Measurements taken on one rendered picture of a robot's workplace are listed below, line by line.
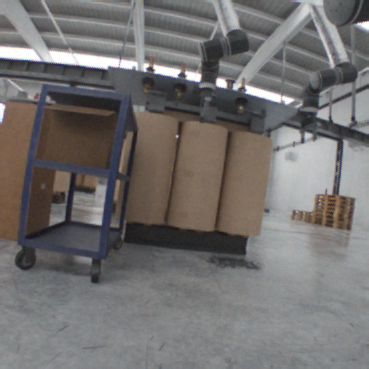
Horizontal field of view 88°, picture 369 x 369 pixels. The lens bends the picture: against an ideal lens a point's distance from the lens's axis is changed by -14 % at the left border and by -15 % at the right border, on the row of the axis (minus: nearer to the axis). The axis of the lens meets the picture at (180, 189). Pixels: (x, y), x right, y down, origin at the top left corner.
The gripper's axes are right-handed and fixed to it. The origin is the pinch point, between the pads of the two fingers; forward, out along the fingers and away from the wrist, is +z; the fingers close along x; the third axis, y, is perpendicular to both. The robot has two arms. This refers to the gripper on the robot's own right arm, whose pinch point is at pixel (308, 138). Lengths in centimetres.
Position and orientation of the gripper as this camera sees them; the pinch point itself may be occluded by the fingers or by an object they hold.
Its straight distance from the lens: 159.3
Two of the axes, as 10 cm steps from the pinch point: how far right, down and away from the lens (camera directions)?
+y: 9.9, 1.5, 0.6
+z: -1.5, 9.9, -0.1
